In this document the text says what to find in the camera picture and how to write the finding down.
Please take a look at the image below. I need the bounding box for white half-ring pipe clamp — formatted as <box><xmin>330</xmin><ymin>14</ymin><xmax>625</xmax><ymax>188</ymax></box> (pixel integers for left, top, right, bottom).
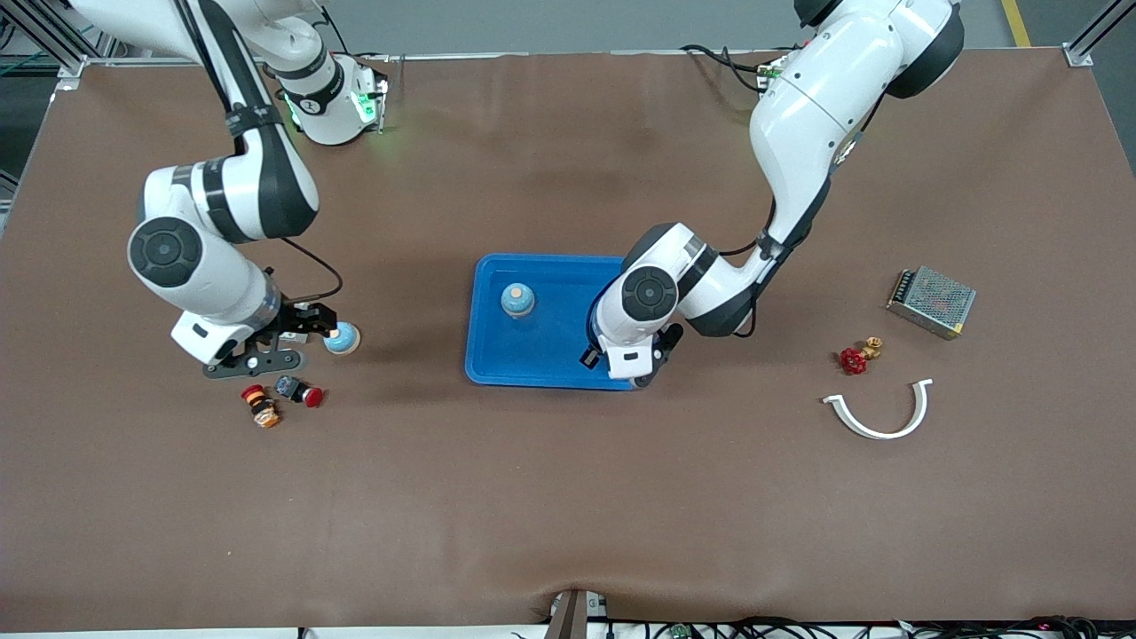
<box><xmin>821</xmin><ymin>378</ymin><xmax>935</xmax><ymax>441</ymax></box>

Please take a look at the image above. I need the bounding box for black arm base cable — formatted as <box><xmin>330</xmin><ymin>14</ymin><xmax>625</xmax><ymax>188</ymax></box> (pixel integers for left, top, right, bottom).
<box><xmin>682</xmin><ymin>43</ymin><xmax>773</xmax><ymax>90</ymax></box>

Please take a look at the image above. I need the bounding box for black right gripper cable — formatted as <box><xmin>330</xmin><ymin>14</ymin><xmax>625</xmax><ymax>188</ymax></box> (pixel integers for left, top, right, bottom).
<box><xmin>277</xmin><ymin>235</ymin><xmax>345</xmax><ymax>304</ymax></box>

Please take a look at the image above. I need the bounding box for orange red push button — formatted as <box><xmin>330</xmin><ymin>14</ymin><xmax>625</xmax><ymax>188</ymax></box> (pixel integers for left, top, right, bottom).
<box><xmin>241</xmin><ymin>383</ymin><xmax>283</xmax><ymax>430</ymax></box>

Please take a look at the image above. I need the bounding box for black cable bundle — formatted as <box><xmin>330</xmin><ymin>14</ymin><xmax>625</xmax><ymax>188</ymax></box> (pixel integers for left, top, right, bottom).
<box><xmin>612</xmin><ymin>615</ymin><xmax>1136</xmax><ymax>639</ymax></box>

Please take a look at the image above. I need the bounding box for red brass valve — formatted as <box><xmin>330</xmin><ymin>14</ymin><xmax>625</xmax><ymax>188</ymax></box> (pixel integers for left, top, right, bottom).
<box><xmin>840</xmin><ymin>336</ymin><xmax>884</xmax><ymax>376</ymax></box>

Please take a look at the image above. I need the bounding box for metal mesh power supply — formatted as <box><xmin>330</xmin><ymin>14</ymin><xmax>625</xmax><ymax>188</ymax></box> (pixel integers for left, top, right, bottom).
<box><xmin>886</xmin><ymin>265</ymin><xmax>978</xmax><ymax>341</ymax></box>

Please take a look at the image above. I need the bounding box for red black emergency stop button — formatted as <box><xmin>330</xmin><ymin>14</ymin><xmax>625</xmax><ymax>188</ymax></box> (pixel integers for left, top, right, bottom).
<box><xmin>273</xmin><ymin>375</ymin><xmax>326</xmax><ymax>409</ymax></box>

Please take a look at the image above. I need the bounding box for aluminium frame post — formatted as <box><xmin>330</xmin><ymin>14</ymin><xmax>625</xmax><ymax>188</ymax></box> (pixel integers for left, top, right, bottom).
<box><xmin>0</xmin><ymin>0</ymin><xmax>134</xmax><ymax>94</ymax></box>
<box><xmin>1063</xmin><ymin>0</ymin><xmax>1136</xmax><ymax>67</ymax></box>

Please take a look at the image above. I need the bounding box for metal table edge bracket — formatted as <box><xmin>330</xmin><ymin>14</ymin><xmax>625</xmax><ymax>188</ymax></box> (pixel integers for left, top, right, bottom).
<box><xmin>543</xmin><ymin>588</ymin><xmax>610</xmax><ymax>639</ymax></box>

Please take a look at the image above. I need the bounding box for blue plastic tray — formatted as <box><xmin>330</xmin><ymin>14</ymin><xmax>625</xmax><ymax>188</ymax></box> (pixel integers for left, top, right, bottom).
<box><xmin>464</xmin><ymin>253</ymin><xmax>640</xmax><ymax>391</ymax></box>

